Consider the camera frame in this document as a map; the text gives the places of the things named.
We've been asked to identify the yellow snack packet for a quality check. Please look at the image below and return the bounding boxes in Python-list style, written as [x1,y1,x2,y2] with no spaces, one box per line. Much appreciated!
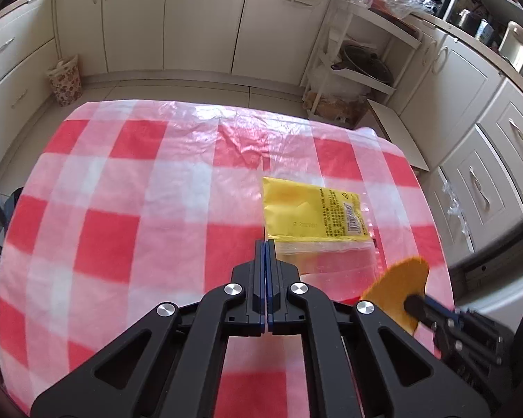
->
[261,176,382,280]

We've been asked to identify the red checkered tablecloth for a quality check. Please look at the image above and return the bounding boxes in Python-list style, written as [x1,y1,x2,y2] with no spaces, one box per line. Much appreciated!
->
[0,99,457,418]

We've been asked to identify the white electric kettle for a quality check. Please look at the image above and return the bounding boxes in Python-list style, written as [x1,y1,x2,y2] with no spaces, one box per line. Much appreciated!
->
[498,20,523,73]

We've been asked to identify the white shelf cart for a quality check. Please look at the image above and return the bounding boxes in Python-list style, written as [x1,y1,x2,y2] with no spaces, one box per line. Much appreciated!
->
[302,0,422,123]

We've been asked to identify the white flat board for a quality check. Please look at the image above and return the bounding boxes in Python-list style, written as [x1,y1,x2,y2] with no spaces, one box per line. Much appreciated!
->
[365,97,431,172]

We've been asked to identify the metal pot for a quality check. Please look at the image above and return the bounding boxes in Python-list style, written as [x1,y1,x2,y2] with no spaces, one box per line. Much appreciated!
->
[454,8,481,36]

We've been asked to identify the dark cooking pot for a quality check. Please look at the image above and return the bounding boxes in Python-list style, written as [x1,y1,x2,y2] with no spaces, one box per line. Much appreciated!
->
[330,42,396,86]

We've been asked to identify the brown paper bag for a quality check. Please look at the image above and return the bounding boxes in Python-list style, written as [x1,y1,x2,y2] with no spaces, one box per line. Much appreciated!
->
[303,91,367,125]

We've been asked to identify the white plastic bag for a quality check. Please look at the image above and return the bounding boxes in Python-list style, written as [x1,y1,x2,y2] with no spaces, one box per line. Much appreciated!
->
[307,58,372,102]

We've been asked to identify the cream cabinets with curved handles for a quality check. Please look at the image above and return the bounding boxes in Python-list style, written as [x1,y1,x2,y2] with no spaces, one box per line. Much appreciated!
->
[387,24,523,267]

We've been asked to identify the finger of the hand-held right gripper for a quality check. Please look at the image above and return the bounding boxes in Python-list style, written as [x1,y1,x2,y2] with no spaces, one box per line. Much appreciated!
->
[402,293,504,373]

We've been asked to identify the orange round cloth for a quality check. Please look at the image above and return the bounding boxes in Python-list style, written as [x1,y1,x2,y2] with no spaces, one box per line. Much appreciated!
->
[359,256,431,337]

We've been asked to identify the cream door cabinets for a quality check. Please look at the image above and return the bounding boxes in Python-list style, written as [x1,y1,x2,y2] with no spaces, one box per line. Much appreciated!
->
[52,0,337,87]

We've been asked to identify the cream drawer cabinet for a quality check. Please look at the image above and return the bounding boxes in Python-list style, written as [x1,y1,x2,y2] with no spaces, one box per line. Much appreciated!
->
[0,0,61,176]

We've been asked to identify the clear plastic scrap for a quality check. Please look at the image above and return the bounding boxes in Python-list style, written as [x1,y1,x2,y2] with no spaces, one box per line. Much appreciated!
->
[444,180,474,237]

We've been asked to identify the floral fabric bag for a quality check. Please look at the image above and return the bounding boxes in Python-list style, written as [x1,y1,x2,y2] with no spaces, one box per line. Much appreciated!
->
[47,54,83,107]

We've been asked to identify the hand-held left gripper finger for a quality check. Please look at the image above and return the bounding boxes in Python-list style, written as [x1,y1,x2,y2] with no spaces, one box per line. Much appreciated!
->
[267,239,492,418]
[30,239,268,418]

